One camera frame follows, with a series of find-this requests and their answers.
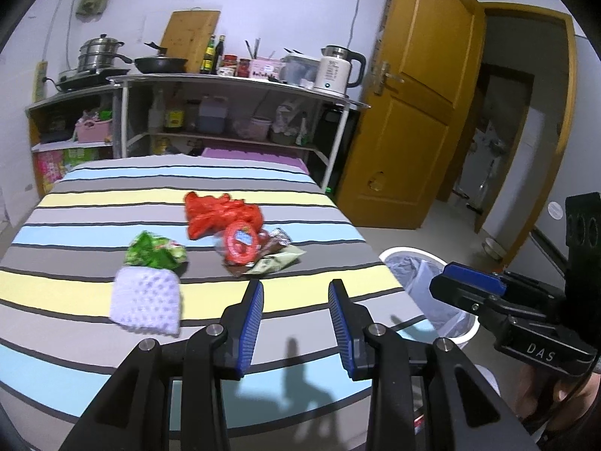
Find green snack bag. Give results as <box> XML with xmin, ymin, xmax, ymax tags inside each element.
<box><xmin>124</xmin><ymin>231</ymin><xmax>189</xmax><ymax>271</ymax></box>

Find right hand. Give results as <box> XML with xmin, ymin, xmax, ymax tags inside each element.
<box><xmin>515</xmin><ymin>365</ymin><xmax>600</xmax><ymax>435</ymax></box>

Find metal kitchen shelf rack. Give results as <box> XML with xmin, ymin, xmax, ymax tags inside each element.
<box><xmin>112</xmin><ymin>73</ymin><xmax>368</xmax><ymax>191</ymax></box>

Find wooden cutting board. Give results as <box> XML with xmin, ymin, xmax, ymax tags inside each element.
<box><xmin>161</xmin><ymin>10</ymin><xmax>220</xmax><ymax>73</ymax></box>

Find purple lid storage box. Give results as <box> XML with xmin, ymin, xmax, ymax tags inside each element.
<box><xmin>201</xmin><ymin>147</ymin><xmax>309</xmax><ymax>173</ymax></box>

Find clear plastic container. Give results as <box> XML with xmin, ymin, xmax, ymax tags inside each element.
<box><xmin>279</xmin><ymin>54</ymin><xmax>320</xmax><ymax>89</ymax></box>

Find yellow wooden door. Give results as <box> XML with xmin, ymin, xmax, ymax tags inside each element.
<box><xmin>336</xmin><ymin>0</ymin><xmax>486</xmax><ymax>229</ymax></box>

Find white trash bin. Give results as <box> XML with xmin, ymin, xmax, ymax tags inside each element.
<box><xmin>377</xmin><ymin>244</ymin><xmax>481</xmax><ymax>350</ymax></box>

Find black frying pan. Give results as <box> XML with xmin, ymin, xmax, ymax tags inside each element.
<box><xmin>133</xmin><ymin>42</ymin><xmax>187</xmax><ymax>74</ymax></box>

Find grey plastic jug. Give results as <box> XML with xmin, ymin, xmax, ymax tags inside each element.
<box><xmin>196</xmin><ymin>96</ymin><xmax>229</xmax><ymax>135</ymax></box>

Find red plastic bag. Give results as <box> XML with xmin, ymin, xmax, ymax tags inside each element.
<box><xmin>184</xmin><ymin>191</ymin><xmax>264</xmax><ymax>240</ymax></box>

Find dark sauce bottle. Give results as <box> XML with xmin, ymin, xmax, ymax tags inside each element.
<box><xmin>200</xmin><ymin>35</ymin><xmax>216</xmax><ymax>74</ymax></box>

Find white foam fruit net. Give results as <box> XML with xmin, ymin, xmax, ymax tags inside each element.
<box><xmin>108</xmin><ymin>266</ymin><xmax>182</xmax><ymax>337</ymax></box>

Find pink utensil box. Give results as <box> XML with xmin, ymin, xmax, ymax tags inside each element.
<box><xmin>249</xmin><ymin>58</ymin><xmax>285</xmax><ymax>82</ymax></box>

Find red round cup lid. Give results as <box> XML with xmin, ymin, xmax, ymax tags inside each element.
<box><xmin>223</xmin><ymin>220</ymin><xmax>260</xmax><ymax>266</ymax></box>

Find induction cooktop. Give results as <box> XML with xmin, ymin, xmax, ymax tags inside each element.
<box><xmin>54</xmin><ymin>67</ymin><xmax>129</xmax><ymax>93</ymax></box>

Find white electric kettle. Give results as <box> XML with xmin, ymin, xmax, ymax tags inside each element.
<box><xmin>314</xmin><ymin>45</ymin><xmax>367</xmax><ymax>97</ymax></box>

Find beige brown snack wrapper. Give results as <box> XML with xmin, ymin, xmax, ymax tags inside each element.
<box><xmin>223</xmin><ymin>228</ymin><xmax>306</xmax><ymax>277</ymax></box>

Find stainless steel steamer pot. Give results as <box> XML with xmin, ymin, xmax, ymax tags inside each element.
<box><xmin>77</xmin><ymin>34</ymin><xmax>133</xmax><ymax>72</ymax></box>

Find striped tablecloth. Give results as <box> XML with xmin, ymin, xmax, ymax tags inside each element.
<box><xmin>1</xmin><ymin>155</ymin><xmax>432</xmax><ymax>450</ymax></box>

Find pink storage basket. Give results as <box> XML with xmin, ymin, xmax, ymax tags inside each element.
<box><xmin>76</xmin><ymin>119</ymin><xmax>112</xmax><ymax>144</ymax></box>

